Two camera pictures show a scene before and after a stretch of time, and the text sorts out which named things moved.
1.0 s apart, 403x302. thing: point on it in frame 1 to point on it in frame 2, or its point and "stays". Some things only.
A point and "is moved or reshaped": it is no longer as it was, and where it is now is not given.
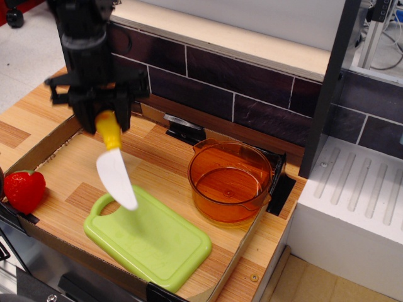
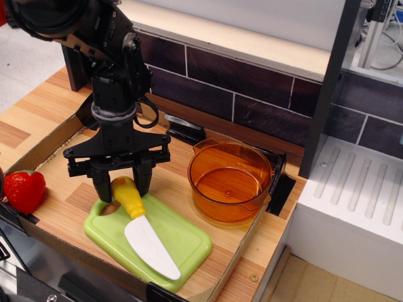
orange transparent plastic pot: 229,182 stays
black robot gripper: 92,75 to 121,143
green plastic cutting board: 153,241 stays
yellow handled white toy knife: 111,163 is moved or reshaped
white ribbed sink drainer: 349,214 stays
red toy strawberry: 24,188 stays
